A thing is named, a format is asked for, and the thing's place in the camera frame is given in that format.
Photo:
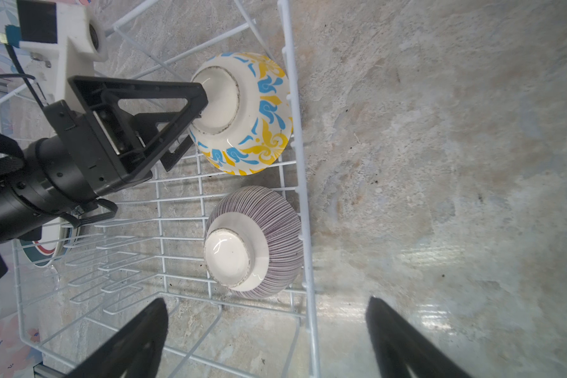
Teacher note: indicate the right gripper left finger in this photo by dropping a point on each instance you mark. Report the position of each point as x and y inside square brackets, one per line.
[134, 351]

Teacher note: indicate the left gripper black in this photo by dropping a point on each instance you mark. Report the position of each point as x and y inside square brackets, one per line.
[107, 149]

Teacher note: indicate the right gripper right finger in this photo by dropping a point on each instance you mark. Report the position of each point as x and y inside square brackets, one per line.
[400, 350]

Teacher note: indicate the yellow patterned ceramic bowl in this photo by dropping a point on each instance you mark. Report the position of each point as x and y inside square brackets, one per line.
[248, 121]

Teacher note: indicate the white plate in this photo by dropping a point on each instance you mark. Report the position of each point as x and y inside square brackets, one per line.
[49, 245]

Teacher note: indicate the grey striped ceramic bowl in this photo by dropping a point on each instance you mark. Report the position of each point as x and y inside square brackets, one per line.
[251, 245]

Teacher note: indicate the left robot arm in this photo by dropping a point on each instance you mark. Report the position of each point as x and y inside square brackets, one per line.
[19, 218]

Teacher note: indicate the white wire dish rack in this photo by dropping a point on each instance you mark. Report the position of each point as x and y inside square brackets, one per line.
[61, 308]

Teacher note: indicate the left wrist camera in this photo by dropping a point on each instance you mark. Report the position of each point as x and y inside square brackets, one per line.
[63, 41]

